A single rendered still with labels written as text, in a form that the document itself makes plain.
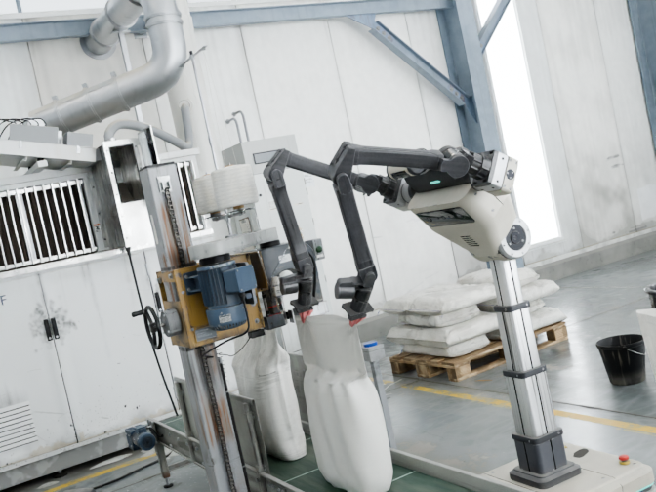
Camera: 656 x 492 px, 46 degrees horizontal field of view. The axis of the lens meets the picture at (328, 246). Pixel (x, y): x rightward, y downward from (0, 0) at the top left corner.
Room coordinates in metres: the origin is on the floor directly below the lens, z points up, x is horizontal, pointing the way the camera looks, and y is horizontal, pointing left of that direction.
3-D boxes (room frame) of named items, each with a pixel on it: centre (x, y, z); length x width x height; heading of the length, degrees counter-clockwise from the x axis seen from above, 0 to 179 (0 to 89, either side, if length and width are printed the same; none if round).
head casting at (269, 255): (3.39, 0.24, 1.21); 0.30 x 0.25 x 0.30; 29
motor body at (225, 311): (2.97, 0.43, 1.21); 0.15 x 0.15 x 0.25
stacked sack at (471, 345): (6.09, -0.73, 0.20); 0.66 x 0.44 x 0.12; 29
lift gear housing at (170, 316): (3.09, 0.68, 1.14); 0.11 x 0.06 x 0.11; 29
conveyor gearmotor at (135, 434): (4.57, 1.30, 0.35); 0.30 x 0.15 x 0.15; 29
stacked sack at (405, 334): (6.30, -0.68, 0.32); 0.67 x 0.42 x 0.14; 123
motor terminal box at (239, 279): (2.91, 0.35, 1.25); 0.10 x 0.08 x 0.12; 144
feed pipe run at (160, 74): (6.19, 1.28, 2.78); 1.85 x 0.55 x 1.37; 29
